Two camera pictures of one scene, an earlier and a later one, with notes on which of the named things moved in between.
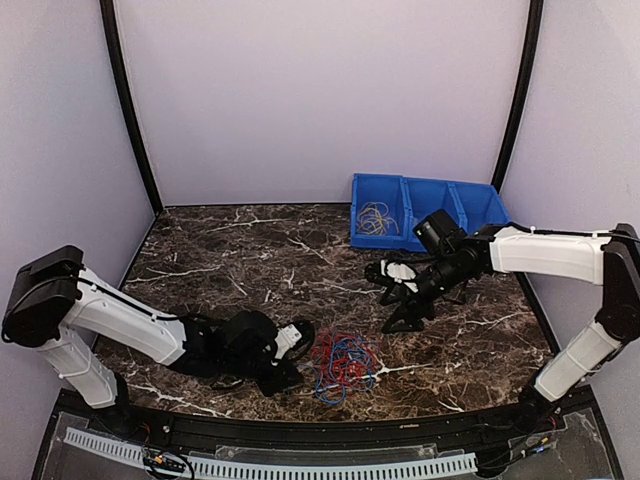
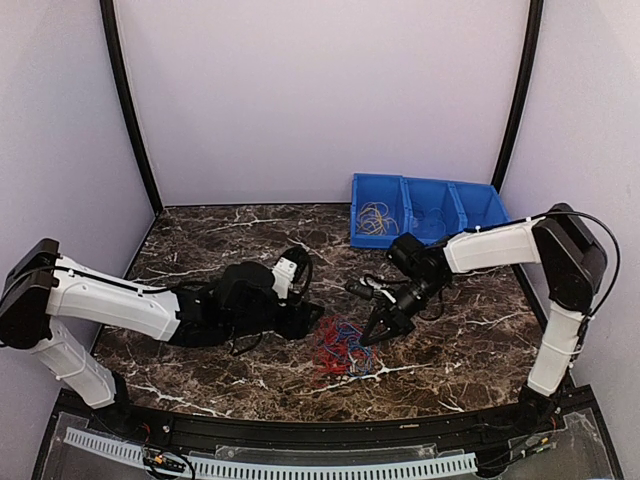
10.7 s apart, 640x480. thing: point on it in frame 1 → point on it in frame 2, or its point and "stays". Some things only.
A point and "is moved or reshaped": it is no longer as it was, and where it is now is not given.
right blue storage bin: [477, 206] stays
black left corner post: [110, 21] stays
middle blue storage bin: [423, 198] stays
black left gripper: [279, 380] → [298, 324]
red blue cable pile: [341, 364] is moved or reshaped
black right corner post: [536, 16] stays
